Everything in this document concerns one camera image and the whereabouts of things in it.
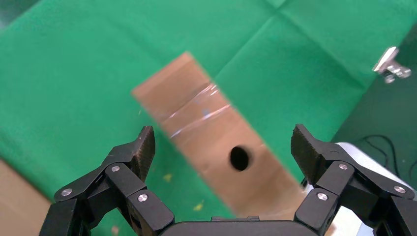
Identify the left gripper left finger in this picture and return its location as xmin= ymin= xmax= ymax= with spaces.
xmin=39 ymin=125 xmax=176 ymax=236

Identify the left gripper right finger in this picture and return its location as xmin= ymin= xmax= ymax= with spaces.
xmin=290 ymin=123 xmax=417 ymax=236

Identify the small taped cardboard box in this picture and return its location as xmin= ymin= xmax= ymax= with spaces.
xmin=131 ymin=51 xmax=307 ymax=222

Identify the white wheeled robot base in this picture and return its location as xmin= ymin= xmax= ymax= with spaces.
xmin=301 ymin=142 xmax=416 ymax=236

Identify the green table cloth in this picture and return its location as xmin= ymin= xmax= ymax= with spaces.
xmin=0 ymin=0 xmax=417 ymax=236

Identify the silver binder clip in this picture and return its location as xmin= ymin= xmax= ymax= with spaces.
xmin=372 ymin=46 xmax=412 ymax=85

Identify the black floor cable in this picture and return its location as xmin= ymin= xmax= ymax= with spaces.
xmin=357 ymin=134 xmax=417 ymax=183

